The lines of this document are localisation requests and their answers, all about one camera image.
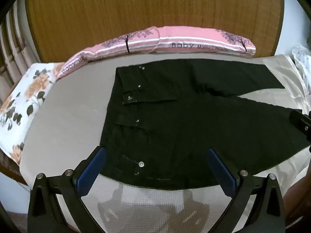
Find wooden bed frame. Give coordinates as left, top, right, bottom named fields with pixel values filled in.
left=0, top=159, right=28, bottom=185

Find pink striped pillow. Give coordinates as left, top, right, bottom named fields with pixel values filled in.
left=56, top=26, right=159, bottom=79
left=155, top=25, right=257, bottom=57

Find wooden headboard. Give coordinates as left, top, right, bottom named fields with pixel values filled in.
left=24, top=0, right=285, bottom=63

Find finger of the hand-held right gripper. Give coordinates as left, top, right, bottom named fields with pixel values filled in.
left=289, top=110, right=311, bottom=137

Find striped curtain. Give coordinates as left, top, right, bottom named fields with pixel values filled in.
left=0, top=3, right=27, bottom=88

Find black pants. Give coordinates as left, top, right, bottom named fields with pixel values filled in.
left=100, top=59, right=311, bottom=190

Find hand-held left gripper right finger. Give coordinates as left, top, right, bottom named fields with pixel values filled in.
left=206, top=148, right=285, bottom=233

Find white floral pillow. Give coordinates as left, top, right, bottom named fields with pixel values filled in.
left=0, top=63, right=64, bottom=167

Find white patterned cloth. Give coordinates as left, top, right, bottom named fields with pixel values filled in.
left=290, top=46, right=311, bottom=96

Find grey bed sheet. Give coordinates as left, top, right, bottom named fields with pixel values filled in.
left=19, top=53, right=311, bottom=233

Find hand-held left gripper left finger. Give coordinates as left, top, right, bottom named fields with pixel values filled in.
left=28, top=147, right=108, bottom=233

